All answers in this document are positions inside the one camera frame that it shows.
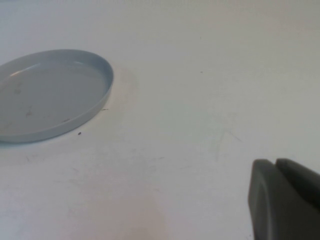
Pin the blue-grey round plate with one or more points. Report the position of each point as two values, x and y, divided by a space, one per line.
55 95

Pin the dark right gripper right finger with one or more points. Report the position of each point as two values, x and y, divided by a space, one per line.
302 180

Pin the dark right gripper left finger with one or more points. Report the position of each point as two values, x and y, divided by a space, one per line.
270 207

